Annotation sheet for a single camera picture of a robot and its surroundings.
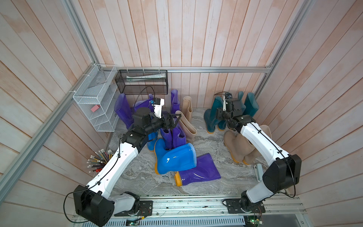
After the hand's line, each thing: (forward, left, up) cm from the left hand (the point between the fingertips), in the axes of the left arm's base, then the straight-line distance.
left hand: (175, 117), depth 70 cm
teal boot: (+29, -44, -9) cm, 54 cm away
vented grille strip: (-41, 0, -34) cm, 53 cm away
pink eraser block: (+12, +48, -6) cm, 50 cm away
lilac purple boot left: (0, +5, -20) cm, 20 cm away
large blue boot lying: (-13, -4, -19) cm, 24 cm away
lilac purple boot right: (-7, -2, -8) cm, 11 cm away
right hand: (+14, -27, -8) cm, 32 cm away
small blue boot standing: (+2, +16, -23) cm, 28 cm away
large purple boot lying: (-16, -18, -30) cm, 39 cm away
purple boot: (+14, +33, -8) cm, 37 cm away
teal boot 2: (+18, -48, -8) cm, 52 cm away
